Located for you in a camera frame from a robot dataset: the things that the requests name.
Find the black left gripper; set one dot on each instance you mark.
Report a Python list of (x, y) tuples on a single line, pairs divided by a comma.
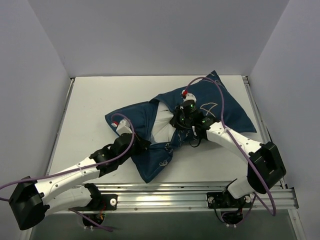
[(143, 144)]

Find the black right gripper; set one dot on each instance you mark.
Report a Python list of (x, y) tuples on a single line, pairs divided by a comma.
[(175, 120)]

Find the blue pillowcase with gold script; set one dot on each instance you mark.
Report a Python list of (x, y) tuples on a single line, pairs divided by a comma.
[(212, 98)]

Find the white pillow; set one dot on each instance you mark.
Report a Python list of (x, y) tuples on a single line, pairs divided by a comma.
[(162, 131)]

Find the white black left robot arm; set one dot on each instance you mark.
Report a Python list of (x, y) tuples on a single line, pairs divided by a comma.
[(32, 200)]

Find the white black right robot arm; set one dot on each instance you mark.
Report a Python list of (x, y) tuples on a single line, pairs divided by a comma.
[(265, 166)]

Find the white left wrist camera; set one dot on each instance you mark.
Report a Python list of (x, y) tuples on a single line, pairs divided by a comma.
[(122, 127)]

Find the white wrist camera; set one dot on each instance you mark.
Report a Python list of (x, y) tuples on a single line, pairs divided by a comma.
[(122, 127), (187, 96)]

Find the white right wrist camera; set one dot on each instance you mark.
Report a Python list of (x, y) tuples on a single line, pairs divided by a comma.
[(187, 96)]

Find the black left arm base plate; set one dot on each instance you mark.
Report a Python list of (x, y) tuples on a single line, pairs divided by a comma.
[(106, 202)]

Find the aluminium front rail frame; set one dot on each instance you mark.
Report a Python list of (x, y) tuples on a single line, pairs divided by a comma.
[(176, 211)]

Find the aluminium right side rail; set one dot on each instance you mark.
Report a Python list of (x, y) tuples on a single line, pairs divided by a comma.
[(264, 133)]

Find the aluminium rail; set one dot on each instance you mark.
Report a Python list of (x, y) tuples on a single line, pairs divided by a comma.
[(56, 140), (264, 133)]

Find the aluminium left side rail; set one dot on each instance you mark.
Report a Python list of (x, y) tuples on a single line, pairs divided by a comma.
[(56, 140)]

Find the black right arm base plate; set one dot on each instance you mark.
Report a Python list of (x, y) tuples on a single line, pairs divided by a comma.
[(224, 200)]

